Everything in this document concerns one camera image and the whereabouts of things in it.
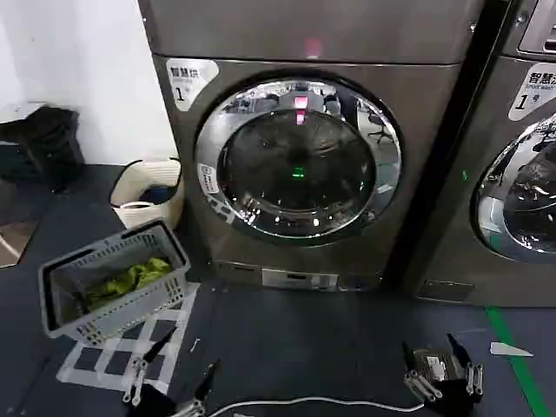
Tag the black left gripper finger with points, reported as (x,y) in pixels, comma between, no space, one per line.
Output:
(207,380)
(153,349)

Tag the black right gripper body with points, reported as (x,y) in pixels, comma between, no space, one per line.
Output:
(452,388)

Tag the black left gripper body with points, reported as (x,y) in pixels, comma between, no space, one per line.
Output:
(156,401)

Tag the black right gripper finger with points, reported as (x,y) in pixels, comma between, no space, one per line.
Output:
(460,349)
(410,365)

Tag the white paper scrap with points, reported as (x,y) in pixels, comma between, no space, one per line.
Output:
(506,348)

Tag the grey plastic laundry basket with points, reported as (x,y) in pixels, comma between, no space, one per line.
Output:
(113,319)

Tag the green cloth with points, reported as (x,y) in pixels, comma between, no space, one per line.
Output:
(126,280)

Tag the dark blue cloth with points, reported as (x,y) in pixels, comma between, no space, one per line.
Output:
(158,194)

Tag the chrome-rimmed round dryer door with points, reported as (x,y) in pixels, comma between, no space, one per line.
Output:
(525,208)

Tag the grey front-load dryer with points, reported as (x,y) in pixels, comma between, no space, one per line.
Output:
(425,174)

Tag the round glass dryer door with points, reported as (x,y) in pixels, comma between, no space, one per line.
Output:
(295,174)

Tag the black box-shaped object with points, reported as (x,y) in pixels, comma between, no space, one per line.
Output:
(48,139)

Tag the grey dryer with partial door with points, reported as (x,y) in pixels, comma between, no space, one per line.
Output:
(486,108)

